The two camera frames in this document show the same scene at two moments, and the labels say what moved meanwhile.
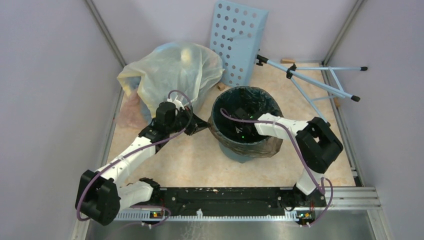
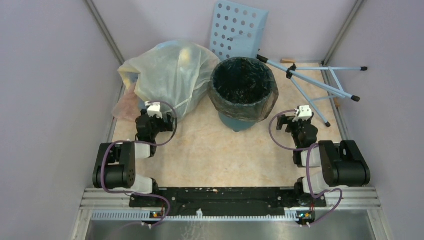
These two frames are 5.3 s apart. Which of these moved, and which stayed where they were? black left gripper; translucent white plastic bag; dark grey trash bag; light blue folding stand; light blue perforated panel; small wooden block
Moved: dark grey trash bag; black left gripper
Stayed: light blue perforated panel; translucent white plastic bag; light blue folding stand; small wooden block
